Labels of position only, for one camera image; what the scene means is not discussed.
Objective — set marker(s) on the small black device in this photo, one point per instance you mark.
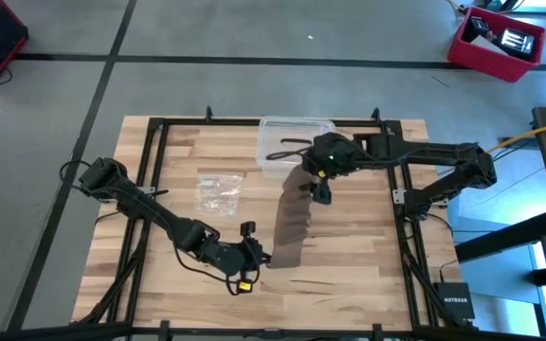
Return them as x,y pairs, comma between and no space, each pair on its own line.
477,26

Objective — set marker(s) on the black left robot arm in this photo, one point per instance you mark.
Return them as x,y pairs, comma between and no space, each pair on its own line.
159,215

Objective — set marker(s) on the clear plastic bag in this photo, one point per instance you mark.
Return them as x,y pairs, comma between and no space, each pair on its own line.
218,194

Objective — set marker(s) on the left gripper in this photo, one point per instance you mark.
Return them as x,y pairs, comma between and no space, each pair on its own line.
247,258

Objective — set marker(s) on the clear plastic storage box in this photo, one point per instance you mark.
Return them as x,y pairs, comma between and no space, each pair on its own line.
278,130

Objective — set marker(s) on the brown elastic bandage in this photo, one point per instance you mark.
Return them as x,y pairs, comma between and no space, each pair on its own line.
292,222

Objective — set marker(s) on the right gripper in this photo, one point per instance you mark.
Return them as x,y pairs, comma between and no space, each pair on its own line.
334,151

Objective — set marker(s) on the black aluminium table frame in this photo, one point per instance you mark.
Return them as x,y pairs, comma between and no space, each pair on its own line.
206,122

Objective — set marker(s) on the black silver device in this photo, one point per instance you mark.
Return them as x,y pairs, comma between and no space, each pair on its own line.
515,42

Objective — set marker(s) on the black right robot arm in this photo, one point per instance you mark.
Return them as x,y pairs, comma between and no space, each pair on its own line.
443,154

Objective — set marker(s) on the black Netgear switch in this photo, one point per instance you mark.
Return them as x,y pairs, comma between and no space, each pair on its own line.
454,300

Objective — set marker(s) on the red plastic bin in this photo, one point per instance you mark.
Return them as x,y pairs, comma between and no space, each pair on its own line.
486,61

